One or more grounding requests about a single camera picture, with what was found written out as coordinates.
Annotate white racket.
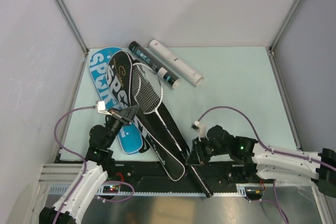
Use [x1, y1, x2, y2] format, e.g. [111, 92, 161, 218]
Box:
[131, 62, 213, 198]

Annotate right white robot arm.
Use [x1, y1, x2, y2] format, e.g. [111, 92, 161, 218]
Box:
[186, 125, 335, 198]

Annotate left aluminium frame post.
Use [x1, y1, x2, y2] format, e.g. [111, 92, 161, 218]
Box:
[54, 0, 88, 55]

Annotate blue racket bag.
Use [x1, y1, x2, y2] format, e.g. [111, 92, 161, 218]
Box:
[89, 47, 143, 154]

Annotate black shuttlecock tube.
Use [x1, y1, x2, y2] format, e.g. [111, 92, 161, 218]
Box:
[128, 41, 181, 89]

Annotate right aluminium frame post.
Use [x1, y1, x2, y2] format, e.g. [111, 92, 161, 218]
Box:
[268, 0, 304, 56]

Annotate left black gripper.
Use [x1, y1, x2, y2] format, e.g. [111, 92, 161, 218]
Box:
[104, 104, 139, 148]

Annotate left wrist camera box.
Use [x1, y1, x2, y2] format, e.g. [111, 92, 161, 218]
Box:
[96, 101, 111, 115]

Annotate black racket bag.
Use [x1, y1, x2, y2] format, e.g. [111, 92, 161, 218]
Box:
[106, 50, 186, 182]

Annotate aluminium frame post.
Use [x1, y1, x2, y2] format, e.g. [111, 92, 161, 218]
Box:
[268, 0, 304, 56]
[54, 0, 88, 55]

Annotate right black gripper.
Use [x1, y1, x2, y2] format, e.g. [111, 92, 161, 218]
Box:
[186, 135, 229, 165]

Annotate grey cable duct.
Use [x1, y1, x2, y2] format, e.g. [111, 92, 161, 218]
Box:
[47, 184, 246, 197]

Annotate white shuttlecock tube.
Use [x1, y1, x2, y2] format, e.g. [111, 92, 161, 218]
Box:
[149, 39, 204, 87]

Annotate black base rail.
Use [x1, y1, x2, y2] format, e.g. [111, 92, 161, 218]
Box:
[98, 158, 274, 195]

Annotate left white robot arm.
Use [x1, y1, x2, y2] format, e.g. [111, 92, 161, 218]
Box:
[38, 101, 139, 223]

